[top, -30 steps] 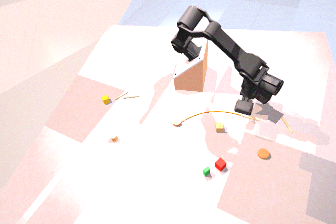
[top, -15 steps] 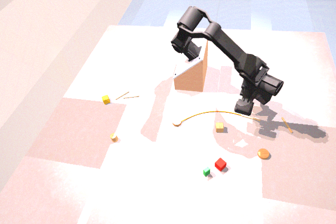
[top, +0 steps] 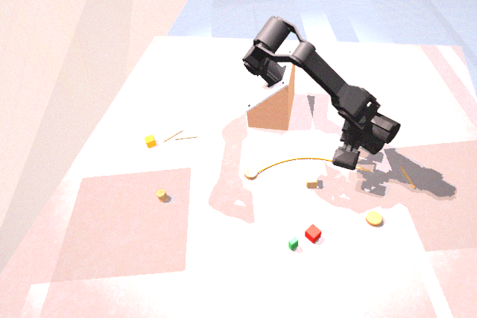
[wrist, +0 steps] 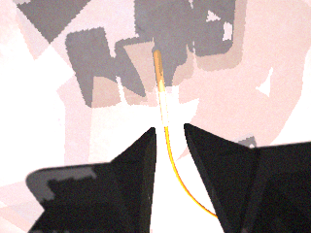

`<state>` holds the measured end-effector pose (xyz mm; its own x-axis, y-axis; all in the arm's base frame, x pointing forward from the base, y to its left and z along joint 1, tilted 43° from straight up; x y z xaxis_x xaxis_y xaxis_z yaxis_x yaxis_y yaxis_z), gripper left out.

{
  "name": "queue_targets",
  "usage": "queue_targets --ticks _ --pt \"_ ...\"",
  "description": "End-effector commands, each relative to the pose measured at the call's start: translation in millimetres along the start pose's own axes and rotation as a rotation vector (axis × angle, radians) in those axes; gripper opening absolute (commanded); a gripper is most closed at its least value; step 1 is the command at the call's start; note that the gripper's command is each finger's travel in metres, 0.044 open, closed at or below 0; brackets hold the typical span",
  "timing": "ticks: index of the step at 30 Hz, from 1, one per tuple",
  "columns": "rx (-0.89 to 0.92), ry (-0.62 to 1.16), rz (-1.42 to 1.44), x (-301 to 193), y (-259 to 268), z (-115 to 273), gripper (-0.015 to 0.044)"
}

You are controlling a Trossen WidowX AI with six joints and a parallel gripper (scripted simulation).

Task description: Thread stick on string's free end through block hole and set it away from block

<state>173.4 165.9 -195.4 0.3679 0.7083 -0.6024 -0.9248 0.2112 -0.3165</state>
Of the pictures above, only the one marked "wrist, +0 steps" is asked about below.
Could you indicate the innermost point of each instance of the thin wooden stick with orange string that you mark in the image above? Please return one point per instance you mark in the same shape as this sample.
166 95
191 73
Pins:
165 122

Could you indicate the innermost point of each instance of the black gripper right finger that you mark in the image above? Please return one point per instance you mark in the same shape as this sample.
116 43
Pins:
235 176

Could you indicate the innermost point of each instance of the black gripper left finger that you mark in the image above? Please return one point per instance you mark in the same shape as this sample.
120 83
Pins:
127 181

